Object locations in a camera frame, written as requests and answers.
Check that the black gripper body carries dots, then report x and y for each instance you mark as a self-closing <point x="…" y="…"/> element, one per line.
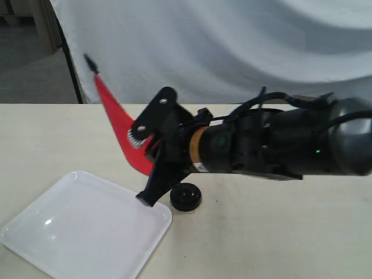
<point x="178" y="129"/>

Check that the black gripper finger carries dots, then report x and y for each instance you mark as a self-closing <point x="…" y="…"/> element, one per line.
<point x="165" y="175"/>
<point x="155" y="113"/>

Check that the red flag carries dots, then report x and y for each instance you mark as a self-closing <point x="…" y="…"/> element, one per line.
<point x="121" y="123"/>

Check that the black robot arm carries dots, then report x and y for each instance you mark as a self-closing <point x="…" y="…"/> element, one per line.
<point x="273" y="136"/>

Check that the black round flag base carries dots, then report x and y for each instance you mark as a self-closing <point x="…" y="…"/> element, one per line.
<point x="185" y="197"/>

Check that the black backdrop stand pole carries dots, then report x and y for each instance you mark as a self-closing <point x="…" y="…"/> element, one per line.
<point x="70" y="65"/>

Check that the white draped cloth backdrop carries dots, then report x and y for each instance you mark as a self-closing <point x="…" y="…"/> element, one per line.
<point x="220" y="51"/>

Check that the white square plastic tray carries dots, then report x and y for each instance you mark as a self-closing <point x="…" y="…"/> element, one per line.
<point x="87" y="227"/>

